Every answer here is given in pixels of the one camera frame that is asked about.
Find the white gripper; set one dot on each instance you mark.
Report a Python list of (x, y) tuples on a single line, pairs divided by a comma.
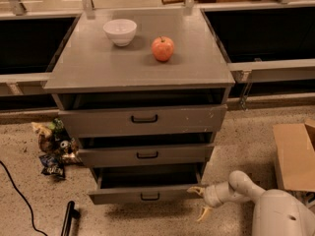
[(211, 195)]

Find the grey bottom drawer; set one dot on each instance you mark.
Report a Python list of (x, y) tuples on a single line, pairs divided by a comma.
[(146, 183)]

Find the grey drawer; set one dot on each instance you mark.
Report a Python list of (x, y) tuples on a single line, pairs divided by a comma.
[(146, 183), (146, 150), (138, 121)]

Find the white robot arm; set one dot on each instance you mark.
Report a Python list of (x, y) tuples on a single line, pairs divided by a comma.
[(276, 212)]

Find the grey middle drawer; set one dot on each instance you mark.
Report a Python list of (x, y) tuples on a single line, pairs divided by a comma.
[(146, 150)]

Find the grey drawer cabinet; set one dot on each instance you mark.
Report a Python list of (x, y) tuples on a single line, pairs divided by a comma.
[(93, 72)]

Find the grey top drawer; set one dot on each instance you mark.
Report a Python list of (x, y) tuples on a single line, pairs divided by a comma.
[(138, 121)]

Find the brown cardboard box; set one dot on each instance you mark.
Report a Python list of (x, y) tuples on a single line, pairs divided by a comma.
[(295, 157)]

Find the pile of snack bags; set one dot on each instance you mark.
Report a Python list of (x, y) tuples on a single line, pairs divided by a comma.
[(57, 147)]

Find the red apple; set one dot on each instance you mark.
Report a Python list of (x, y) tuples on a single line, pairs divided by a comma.
[(162, 48)]

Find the white ceramic bowl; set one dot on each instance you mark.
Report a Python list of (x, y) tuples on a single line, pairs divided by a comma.
[(120, 31)]

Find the black cylindrical post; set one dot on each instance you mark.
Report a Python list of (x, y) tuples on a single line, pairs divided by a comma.
[(70, 214)]

